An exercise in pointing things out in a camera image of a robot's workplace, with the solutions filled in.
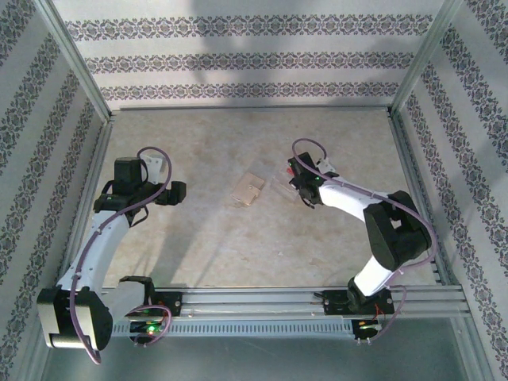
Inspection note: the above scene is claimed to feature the aluminium front rail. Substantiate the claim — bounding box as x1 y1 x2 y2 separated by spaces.
98 287 465 318

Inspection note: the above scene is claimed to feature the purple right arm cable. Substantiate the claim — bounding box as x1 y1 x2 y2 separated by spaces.
291 137 437 345

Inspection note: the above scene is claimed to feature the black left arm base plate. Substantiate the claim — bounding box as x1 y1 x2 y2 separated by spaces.
150 291 184 318

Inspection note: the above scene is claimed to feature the aluminium side rail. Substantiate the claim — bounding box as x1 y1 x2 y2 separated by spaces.
53 114 116 289
388 113 461 289

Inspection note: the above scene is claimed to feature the beige card holder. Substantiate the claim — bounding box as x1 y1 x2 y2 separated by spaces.
231 172 266 207

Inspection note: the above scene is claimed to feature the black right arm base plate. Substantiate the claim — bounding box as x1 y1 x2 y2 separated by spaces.
323 290 394 317

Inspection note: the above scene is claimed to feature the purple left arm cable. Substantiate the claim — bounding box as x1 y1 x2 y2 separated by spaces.
69 145 174 365

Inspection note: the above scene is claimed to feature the red packet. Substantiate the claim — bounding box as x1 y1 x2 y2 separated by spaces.
272 168 303 203

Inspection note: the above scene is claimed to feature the aluminium back rail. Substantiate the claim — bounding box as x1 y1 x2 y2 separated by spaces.
117 104 392 113

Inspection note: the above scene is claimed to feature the aluminium frame post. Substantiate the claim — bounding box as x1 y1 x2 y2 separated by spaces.
33 0 114 122
389 0 464 118

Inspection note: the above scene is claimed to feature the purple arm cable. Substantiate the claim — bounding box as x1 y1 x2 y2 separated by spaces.
69 145 174 365
291 137 437 345

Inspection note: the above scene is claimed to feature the grey slotted cable duct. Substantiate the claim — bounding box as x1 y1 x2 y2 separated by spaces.
110 319 356 339

